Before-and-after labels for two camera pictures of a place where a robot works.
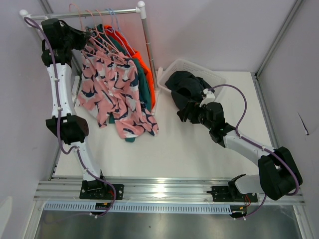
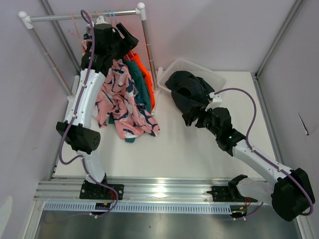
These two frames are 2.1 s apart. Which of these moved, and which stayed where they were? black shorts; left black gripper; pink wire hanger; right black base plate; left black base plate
Moved: left black gripper; pink wire hanger
Stayed: left black base plate; right black base plate; black shorts
